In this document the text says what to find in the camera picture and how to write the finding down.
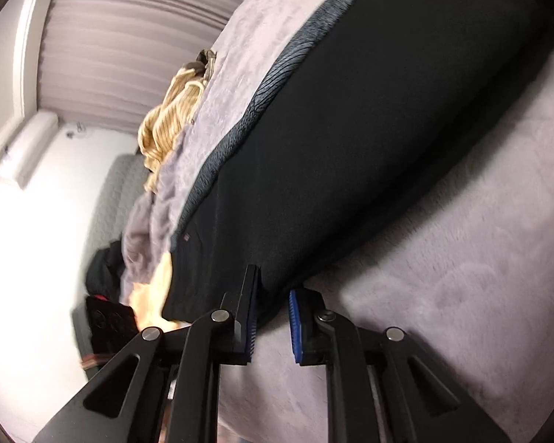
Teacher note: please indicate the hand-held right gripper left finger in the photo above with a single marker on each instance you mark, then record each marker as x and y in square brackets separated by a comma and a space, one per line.
[253, 332]

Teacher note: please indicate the olive brown garment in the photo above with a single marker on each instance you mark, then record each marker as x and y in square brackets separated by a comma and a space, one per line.
[207, 61]

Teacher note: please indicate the pale pleated curtain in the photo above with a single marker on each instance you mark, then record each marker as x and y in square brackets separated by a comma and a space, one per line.
[120, 32]

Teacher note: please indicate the yellow ribbed garment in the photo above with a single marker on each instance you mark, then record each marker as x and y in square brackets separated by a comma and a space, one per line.
[166, 134]

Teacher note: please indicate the black pants patterned grey waistband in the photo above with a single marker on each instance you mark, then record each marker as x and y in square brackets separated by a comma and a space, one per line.
[351, 147]

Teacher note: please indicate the grey quilted headboard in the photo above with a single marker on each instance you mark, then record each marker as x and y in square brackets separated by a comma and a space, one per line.
[115, 194]

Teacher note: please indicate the black cloth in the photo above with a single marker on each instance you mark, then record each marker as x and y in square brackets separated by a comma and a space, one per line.
[104, 267]

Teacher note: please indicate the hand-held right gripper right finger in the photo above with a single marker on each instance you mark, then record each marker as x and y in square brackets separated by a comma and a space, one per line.
[295, 327]

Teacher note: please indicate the grey plush blanket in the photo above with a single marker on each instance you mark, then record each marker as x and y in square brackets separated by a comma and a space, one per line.
[443, 286]

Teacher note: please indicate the peach garment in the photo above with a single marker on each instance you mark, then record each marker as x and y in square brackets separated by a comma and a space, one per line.
[159, 286]

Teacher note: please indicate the white wall frame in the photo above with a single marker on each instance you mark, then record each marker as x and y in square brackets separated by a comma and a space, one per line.
[34, 32]

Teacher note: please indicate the white air conditioner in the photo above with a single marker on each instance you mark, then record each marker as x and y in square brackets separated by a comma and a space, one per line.
[27, 147]

